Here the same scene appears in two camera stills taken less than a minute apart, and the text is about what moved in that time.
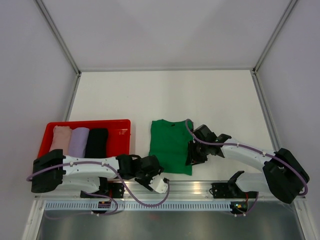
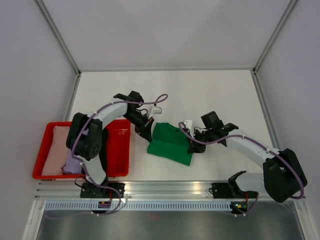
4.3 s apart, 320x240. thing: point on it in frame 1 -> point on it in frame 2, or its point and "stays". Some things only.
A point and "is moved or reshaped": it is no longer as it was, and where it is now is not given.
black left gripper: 146,183 -> 144,130
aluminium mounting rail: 173,189 stays
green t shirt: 169,141 is moved or reshaped
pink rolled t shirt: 61,138 stays
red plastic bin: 119,132 stays
